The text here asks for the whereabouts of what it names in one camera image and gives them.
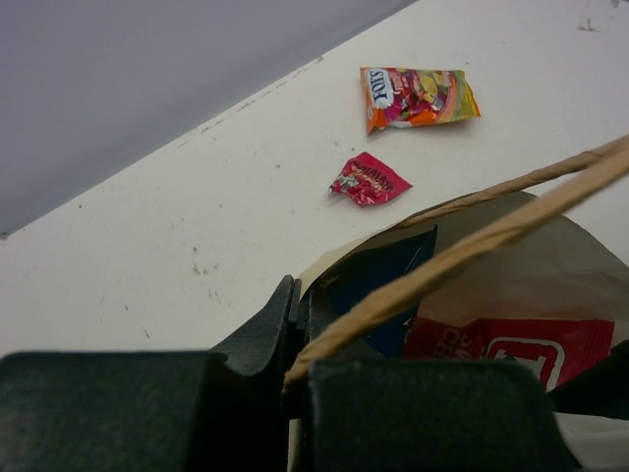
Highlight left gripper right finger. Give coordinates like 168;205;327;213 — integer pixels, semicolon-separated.
297;287;586;472

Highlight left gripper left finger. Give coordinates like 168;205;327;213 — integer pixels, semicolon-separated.
1;276;295;471

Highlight blue Doritos chip bag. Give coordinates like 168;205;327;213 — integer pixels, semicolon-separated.
321;225;438;358

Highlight pink red snack bag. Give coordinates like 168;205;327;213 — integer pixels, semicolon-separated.
403;318;614;391

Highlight small red candy packet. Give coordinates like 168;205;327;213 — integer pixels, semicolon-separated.
328;152;413;207

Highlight beige paper bag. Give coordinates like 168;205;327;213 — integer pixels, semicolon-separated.
282;135;629;472

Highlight orange Fox's candy bag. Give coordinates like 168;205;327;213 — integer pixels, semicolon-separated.
360;67;482;135

